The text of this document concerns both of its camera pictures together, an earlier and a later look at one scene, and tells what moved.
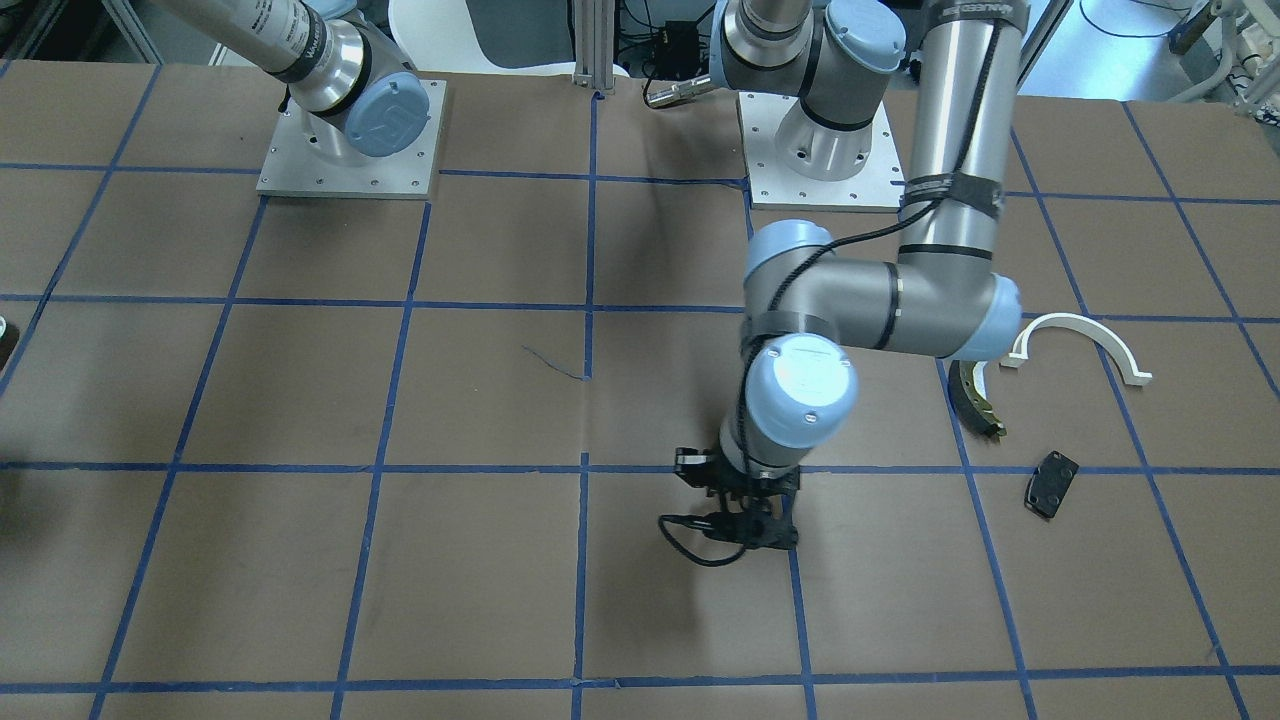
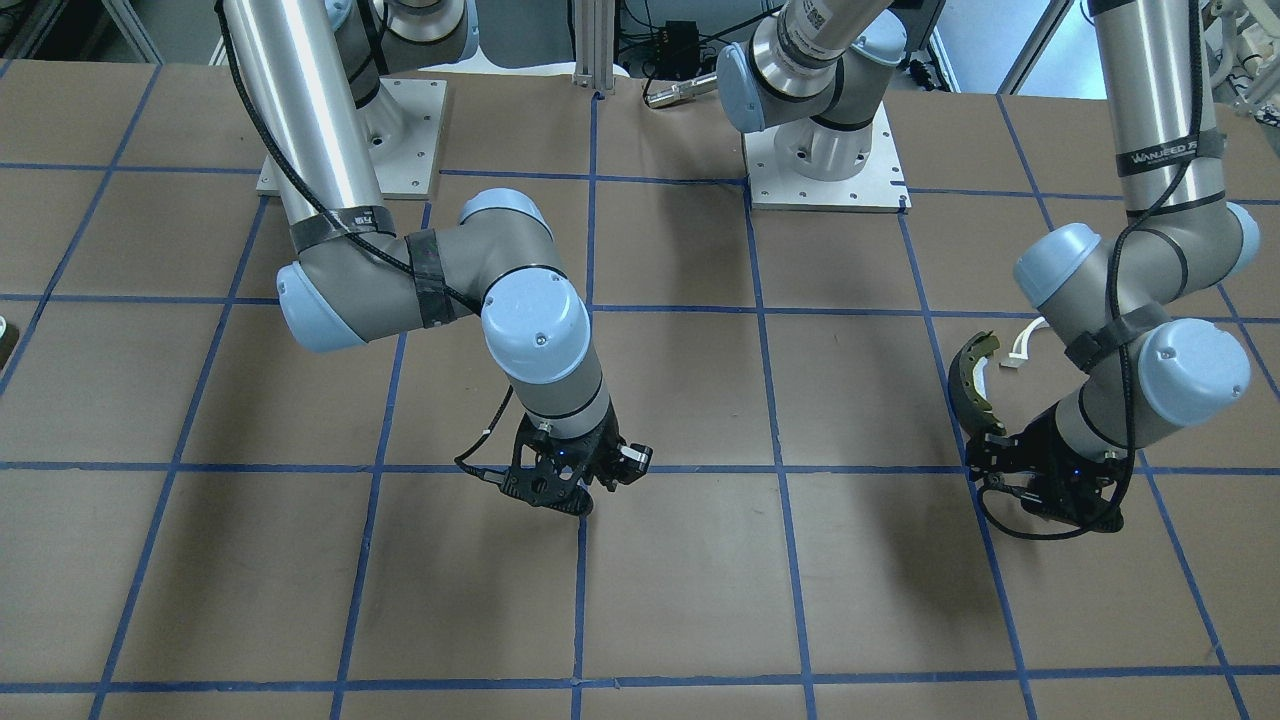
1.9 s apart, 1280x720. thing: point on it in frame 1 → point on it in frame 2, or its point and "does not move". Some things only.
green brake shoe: (968, 391) does not move
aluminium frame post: (594, 42) does not move
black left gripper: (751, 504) → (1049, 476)
